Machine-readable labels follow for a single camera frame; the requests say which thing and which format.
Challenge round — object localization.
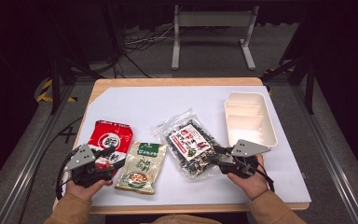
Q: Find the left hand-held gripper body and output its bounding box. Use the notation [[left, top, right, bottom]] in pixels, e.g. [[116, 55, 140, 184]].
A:
[[63, 144, 116, 188]]

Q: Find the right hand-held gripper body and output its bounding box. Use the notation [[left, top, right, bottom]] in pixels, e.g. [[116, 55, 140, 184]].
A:
[[220, 139, 272, 180]]

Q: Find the red seasoning packet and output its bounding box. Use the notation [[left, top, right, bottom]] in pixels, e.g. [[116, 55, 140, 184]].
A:
[[87, 119, 134, 185]]

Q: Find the white plastic container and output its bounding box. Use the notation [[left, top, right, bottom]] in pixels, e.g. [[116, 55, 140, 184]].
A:
[[224, 91, 279, 148]]

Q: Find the beige green seasoning packet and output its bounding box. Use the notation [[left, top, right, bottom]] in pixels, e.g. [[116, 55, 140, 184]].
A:
[[115, 141, 168, 196]]

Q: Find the clear bag of dried seaweed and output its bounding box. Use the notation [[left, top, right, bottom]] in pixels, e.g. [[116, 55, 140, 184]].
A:
[[153, 108, 231, 181]]

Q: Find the person's left hand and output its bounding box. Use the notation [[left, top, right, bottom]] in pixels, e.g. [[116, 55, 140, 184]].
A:
[[65, 178, 114, 202]]

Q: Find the person's right hand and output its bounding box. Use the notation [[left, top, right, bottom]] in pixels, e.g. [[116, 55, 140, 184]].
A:
[[227, 153, 270, 202]]

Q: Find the person's tan clothing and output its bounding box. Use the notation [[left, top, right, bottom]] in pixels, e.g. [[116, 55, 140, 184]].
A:
[[151, 214, 222, 224]]

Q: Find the white paper sheet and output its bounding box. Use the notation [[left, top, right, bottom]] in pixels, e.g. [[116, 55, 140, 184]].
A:
[[74, 85, 312, 207]]

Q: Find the yellow black hazard tape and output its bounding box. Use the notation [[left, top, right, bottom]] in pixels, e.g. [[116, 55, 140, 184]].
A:
[[35, 78, 78, 104]]

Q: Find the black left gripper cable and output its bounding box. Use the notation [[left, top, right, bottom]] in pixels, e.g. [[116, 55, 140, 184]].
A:
[[55, 148, 77, 201]]

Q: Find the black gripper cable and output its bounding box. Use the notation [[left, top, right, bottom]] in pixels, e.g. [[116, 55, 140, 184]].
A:
[[55, 148, 77, 201], [255, 162, 276, 193]]

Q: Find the black floor cable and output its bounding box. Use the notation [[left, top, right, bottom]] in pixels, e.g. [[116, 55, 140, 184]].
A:
[[18, 116, 85, 224]]

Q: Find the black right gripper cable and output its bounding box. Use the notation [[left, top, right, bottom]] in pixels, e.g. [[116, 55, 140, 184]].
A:
[[255, 162, 276, 193]]

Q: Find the bundle of floor cables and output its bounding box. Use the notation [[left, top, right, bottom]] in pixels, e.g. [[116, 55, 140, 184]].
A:
[[111, 24, 175, 79]]

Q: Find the white metal stand frame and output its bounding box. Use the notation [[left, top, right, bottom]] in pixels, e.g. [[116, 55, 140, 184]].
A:
[[171, 4, 260, 71]]

